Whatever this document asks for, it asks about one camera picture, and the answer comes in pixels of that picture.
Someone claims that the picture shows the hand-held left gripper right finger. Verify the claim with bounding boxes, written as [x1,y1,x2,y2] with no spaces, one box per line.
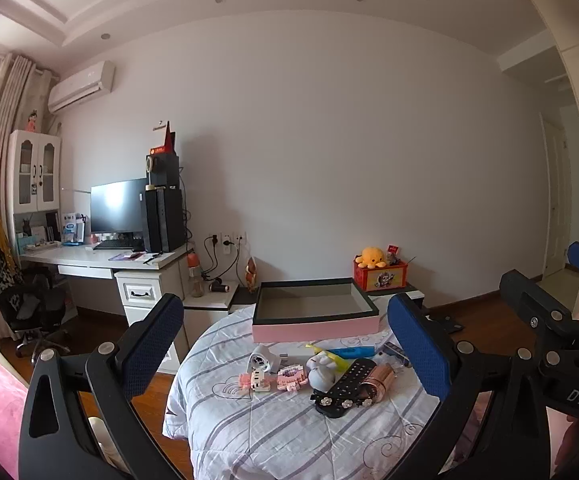
[387,292,551,480]

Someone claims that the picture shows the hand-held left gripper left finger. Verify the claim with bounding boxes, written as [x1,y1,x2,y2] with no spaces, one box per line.
[18,292,190,480]

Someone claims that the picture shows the copper metal cup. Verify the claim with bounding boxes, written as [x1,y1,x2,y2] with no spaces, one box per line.
[357,364,396,404]

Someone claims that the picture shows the blue highlighter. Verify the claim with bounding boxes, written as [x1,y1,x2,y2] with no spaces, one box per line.
[327,346,373,360]

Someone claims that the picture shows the black remote control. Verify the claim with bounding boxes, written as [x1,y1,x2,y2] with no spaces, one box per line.
[311,357,376,418]

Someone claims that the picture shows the white astronaut figurine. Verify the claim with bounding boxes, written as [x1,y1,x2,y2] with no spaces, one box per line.
[307,352,341,391]

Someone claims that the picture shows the pink box with black rim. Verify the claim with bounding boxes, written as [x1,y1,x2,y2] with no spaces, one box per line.
[252,277,381,343]

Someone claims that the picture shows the pink white block figure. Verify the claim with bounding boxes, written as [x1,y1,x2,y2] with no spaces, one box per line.
[238,371,273,393]

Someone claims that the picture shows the white plastic box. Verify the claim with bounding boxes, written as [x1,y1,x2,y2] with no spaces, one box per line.
[247,344,281,376]

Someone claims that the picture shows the pink block toy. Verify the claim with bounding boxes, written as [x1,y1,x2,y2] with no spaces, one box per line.
[276,366,311,393]

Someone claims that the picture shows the person's right hand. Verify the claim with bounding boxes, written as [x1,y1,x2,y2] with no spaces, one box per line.
[555,412,579,468]

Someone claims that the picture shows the black white low cabinet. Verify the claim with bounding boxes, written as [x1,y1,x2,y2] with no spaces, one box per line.
[369,282,428,322]

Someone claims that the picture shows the white drawer cabinet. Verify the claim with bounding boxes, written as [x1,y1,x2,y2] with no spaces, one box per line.
[114,261,186,329]

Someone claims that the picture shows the white door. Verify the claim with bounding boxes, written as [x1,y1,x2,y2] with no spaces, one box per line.
[539,112,573,279]

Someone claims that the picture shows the low white side table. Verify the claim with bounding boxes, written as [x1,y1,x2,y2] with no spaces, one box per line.
[182,284,256,362]

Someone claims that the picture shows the red printed box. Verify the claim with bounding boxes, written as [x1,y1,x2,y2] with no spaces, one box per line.
[353,257,411,293]

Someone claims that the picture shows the bottle with orange cap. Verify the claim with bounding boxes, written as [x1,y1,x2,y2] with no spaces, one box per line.
[186,251,206,299]

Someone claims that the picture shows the yellow octopus plush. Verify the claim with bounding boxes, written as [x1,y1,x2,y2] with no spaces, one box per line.
[354,246,388,269]

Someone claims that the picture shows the black keyboard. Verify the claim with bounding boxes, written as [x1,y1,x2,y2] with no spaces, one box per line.
[93,238,145,251]

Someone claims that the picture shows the white desk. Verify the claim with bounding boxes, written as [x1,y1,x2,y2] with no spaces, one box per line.
[18,241,193,328]

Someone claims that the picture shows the black office chair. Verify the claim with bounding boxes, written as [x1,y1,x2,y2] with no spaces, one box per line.
[0,210,78,359]

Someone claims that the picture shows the black computer tower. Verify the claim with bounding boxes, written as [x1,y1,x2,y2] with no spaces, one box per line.
[143,185,186,255]

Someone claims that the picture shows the blue white carton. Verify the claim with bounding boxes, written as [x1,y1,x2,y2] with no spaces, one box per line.
[62,212,87,244]

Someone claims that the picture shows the black computer monitor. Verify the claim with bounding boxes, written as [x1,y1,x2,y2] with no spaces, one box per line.
[90,178,149,235]

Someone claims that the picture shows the black box on tower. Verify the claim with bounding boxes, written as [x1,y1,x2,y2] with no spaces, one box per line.
[146,152,181,190]

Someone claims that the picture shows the red pointed ornament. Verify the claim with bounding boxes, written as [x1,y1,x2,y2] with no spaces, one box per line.
[150,121,177,157]

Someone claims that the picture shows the white glass-door cabinet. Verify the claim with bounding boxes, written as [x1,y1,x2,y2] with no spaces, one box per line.
[8,130,63,257]

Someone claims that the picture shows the beige curtain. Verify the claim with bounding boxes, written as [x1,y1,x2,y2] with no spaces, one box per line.
[0,52,54,243]

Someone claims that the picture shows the white air conditioner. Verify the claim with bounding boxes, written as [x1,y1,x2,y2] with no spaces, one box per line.
[47,60,116,114]

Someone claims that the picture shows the black power cable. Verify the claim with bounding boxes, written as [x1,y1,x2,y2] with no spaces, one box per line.
[201,235,243,282]

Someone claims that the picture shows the white wall outlets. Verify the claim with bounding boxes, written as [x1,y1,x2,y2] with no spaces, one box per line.
[204,231,248,249]

